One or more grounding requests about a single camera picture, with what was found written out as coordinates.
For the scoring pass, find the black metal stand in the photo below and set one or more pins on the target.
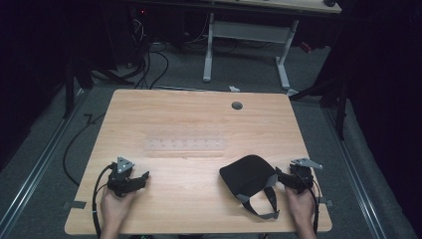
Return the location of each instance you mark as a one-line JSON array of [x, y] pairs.
[[69, 89], [340, 99]]

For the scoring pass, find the red object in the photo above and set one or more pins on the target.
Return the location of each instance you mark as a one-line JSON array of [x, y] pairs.
[[306, 47]]

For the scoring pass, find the person's right hand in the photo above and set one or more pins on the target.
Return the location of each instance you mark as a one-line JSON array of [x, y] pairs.
[[300, 205]]

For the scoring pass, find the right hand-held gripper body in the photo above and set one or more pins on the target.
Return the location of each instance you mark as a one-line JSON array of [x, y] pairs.
[[302, 174]]

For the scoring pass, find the grey tape piece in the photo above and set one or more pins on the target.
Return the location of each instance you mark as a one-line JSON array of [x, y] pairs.
[[74, 204], [326, 201]]

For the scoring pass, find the clear perforated strip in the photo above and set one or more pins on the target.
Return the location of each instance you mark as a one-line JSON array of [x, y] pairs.
[[185, 144]]

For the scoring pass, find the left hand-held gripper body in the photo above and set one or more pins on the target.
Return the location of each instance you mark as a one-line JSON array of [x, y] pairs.
[[121, 172]]

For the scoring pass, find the light wooden desk top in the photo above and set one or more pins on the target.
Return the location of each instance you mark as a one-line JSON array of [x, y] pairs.
[[285, 4]]

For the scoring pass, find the white metal desk frame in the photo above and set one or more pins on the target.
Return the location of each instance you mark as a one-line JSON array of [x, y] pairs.
[[249, 32]]

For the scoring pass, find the white paper scrap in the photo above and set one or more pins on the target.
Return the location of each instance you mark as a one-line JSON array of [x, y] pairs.
[[234, 88]]

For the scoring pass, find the black cap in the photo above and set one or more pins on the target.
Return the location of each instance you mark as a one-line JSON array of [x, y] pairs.
[[247, 176]]

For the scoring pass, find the metal floor rail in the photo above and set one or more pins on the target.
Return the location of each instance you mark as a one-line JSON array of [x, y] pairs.
[[36, 169], [356, 172]]

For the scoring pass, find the person's left hand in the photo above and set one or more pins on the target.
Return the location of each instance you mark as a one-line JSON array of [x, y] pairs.
[[116, 207]]

